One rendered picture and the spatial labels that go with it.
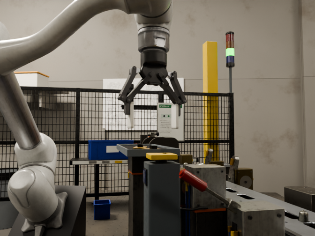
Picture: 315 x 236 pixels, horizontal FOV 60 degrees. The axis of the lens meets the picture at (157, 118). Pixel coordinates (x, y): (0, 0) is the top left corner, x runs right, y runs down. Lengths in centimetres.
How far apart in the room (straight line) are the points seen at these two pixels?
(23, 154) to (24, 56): 59
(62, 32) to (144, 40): 21
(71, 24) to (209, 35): 363
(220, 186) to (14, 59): 67
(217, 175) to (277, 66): 363
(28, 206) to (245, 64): 356
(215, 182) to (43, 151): 81
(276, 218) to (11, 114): 98
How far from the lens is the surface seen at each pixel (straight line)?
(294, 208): 88
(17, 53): 86
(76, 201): 143
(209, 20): 435
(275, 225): 60
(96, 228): 161
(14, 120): 122
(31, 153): 133
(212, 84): 238
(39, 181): 125
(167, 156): 60
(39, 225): 139
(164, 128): 217
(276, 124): 423
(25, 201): 126
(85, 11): 70
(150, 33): 76
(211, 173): 80
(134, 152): 69
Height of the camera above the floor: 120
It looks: 3 degrees up
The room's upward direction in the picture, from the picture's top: straight up
